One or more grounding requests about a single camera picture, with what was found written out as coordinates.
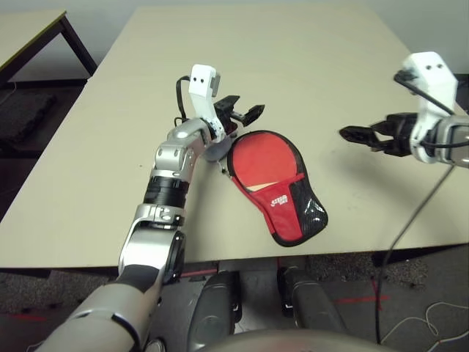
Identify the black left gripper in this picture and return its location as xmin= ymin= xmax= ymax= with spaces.
xmin=214 ymin=94 xmax=266 ymax=136

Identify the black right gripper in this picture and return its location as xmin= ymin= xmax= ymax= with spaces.
xmin=339 ymin=111 xmax=419 ymax=158

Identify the red ping-pong paddle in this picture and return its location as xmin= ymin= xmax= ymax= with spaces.
xmin=232 ymin=133 xmax=305 ymax=192

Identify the red black paddle case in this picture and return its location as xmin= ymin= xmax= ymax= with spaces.
xmin=219 ymin=130 xmax=329 ymax=249

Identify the grey robot right leg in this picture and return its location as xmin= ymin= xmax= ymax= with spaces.
xmin=278 ymin=266 xmax=347 ymax=337

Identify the grey robot leg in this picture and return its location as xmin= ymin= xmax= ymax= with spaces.
xmin=278 ymin=266 xmax=347 ymax=337
xmin=186 ymin=271 xmax=243 ymax=352

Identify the dark framed side table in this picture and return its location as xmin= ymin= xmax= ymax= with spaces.
xmin=0 ymin=10 xmax=98 ymax=89

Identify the grey robot left leg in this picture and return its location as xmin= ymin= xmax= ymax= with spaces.
xmin=186 ymin=271 xmax=243 ymax=352

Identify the grey robot torso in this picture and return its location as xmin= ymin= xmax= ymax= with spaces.
xmin=204 ymin=328 xmax=382 ymax=352

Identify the black floor mat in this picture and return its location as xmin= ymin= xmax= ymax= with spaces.
xmin=0 ymin=91 xmax=58 ymax=147

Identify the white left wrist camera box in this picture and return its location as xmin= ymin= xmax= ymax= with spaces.
xmin=188 ymin=64 xmax=226 ymax=144

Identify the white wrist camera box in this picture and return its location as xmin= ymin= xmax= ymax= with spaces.
xmin=188 ymin=64 xmax=226 ymax=144
xmin=394 ymin=51 xmax=459 ymax=162

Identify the black left wrist camera cable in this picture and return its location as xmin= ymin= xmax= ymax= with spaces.
xmin=174 ymin=75 xmax=191 ymax=128

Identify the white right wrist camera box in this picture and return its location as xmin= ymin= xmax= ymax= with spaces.
xmin=394 ymin=51 xmax=459 ymax=162

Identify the black hanging arm cable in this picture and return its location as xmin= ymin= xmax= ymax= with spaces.
xmin=374 ymin=163 xmax=455 ymax=345

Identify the white floor cable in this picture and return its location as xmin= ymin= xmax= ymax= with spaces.
xmin=380 ymin=302 xmax=469 ymax=344

